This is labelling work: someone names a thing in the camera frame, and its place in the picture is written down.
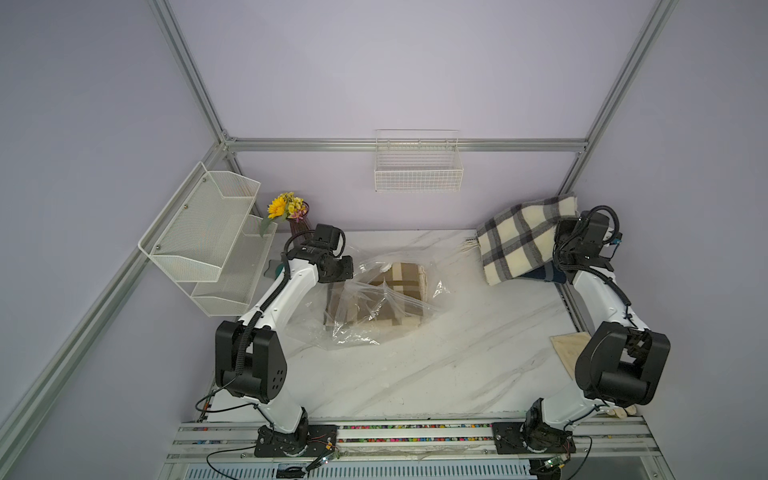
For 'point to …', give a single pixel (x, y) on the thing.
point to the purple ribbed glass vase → (300, 227)
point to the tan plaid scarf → (395, 296)
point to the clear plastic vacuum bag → (452, 266)
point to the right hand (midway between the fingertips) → (562, 221)
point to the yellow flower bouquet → (286, 206)
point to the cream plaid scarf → (523, 237)
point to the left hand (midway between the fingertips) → (344, 275)
